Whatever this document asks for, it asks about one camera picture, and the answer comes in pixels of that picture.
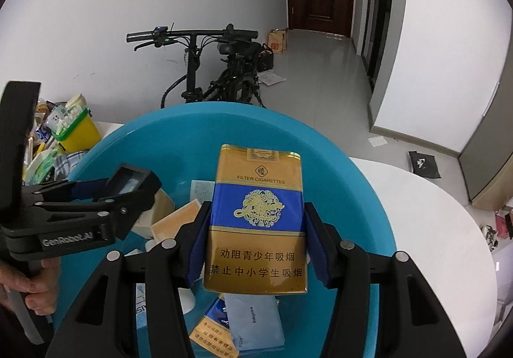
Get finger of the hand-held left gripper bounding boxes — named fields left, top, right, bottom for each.
left=22, top=177, right=109, bottom=200
left=30, top=201, right=138, bottom=240

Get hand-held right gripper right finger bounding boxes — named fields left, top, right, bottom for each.
left=304, top=201, right=467, bottom=358

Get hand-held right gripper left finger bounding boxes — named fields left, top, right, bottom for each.
left=44, top=201, right=213, bottom=358

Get gold blue cigarette pack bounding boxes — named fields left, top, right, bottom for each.
left=188, top=294, right=233, bottom=358
left=201, top=143, right=309, bottom=295

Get blue white box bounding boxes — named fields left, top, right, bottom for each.
left=134, top=284, right=152, bottom=327

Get light blue packet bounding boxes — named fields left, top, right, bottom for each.
left=222, top=294, right=286, bottom=351

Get blue plastic basin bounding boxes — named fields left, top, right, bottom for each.
left=68, top=101, right=397, bottom=358

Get person's left hand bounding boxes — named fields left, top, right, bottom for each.
left=0, top=257, right=63, bottom=316

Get cream orange box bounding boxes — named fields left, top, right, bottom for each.
left=150, top=200, right=201, bottom=240

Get yellow green plastic container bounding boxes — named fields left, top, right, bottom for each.
left=52, top=93, right=102, bottom=154

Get small white box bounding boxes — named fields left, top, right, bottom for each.
left=132, top=187, right=176, bottom=239

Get white printed carton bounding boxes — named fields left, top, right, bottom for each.
left=190, top=180, right=217, bottom=203

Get cream lidded jar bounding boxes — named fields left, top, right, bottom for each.
left=66, top=93, right=88, bottom=111

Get black flat bag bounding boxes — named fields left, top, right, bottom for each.
left=408, top=150, right=442, bottom=179

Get black bicycle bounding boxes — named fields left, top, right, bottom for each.
left=126, top=24, right=268, bottom=110

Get paper sheets on floor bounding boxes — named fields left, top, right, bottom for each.
left=256, top=70, right=287, bottom=86

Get pink bag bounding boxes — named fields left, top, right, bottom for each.
left=495, top=211, right=513, bottom=240

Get gold grey refrigerator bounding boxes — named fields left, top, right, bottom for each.
left=457, top=53, right=513, bottom=210

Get black handbag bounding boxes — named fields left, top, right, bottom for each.
left=256, top=43, right=275, bottom=72

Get brown paper bag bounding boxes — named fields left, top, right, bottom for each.
left=268, top=28, right=288, bottom=55

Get black framed glass door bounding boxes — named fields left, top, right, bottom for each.
left=355, top=0, right=409, bottom=92

